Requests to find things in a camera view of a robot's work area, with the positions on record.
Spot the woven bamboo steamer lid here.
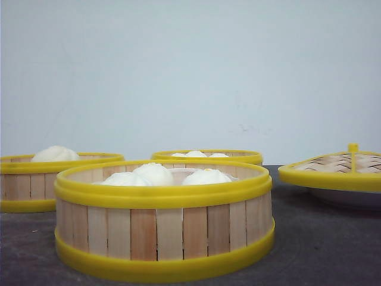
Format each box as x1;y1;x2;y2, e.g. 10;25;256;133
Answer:
278;143;380;193

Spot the bamboo steamer basket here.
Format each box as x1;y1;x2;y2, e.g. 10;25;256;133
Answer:
55;160;275;283
1;153;124;213
151;149;263;166

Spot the back basket left bun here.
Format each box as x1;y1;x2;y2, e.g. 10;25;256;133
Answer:
171;153;187;157

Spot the back basket right bun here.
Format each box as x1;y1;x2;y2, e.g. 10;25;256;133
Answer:
210;153;229;158

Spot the front basket right bun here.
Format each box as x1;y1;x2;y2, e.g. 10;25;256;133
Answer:
182;169;232;185

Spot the front basket left bun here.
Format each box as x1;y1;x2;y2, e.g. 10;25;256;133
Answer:
93;172;151;186

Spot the white plate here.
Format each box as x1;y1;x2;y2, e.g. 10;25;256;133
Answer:
310;188;380;212

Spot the back basket middle bun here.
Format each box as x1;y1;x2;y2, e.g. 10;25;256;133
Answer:
185;150;207;158

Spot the white bun in left basket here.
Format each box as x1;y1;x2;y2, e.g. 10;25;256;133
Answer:
31;145;80;162

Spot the front basket middle bun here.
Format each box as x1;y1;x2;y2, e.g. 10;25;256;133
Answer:
133;163;174;186

